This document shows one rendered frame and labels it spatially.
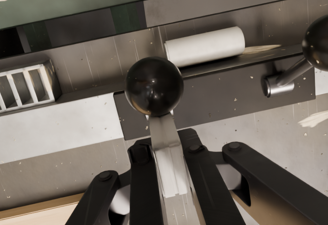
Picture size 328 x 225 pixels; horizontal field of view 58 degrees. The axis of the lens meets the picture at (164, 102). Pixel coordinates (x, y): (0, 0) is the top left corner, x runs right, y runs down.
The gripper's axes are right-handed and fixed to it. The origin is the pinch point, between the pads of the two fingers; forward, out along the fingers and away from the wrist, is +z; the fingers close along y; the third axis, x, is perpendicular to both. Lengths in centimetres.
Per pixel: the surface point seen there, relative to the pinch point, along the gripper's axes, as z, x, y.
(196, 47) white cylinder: 12.6, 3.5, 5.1
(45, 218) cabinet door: 13.7, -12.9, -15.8
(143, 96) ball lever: -0.4, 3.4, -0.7
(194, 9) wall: 253, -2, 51
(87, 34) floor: 220, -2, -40
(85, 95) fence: 12.6, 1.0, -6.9
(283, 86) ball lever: 9.5, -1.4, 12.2
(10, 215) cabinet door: 14.1, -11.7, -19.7
